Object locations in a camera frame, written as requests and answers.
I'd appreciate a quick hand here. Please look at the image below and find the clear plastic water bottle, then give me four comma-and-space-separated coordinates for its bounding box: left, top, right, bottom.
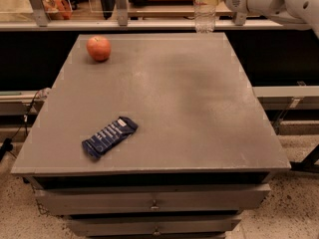
192, 0, 216, 34

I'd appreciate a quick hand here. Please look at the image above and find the red apple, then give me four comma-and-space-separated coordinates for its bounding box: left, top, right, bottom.
86, 36, 111, 62

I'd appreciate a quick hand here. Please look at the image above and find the orange plastic bag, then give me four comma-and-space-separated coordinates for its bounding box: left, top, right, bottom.
41, 0, 72, 20

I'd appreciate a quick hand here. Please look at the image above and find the grey drawer cabinet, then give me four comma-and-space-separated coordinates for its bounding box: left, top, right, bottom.
12, 33, 290, 239

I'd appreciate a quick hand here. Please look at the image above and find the blue snack bar wrapper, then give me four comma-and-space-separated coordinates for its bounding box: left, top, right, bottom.
82, 117, 139, 159

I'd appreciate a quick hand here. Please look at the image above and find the upper grey drawer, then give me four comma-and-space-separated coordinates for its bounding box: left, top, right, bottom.
35, 184, 270, 215

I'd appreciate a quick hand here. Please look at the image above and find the grey drawer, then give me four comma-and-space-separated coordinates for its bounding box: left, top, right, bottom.
68, 215, 240, 237
35, 184, 270, 215

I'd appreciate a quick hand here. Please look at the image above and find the lower grey drawer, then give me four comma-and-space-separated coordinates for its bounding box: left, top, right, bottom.
68, 215, 240, 237

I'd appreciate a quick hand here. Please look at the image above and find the grey metal rail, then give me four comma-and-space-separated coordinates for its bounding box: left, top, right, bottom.
0, 19, 311, 32

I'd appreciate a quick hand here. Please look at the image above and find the black cable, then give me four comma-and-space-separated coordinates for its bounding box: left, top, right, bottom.
0, 91, 42, 162

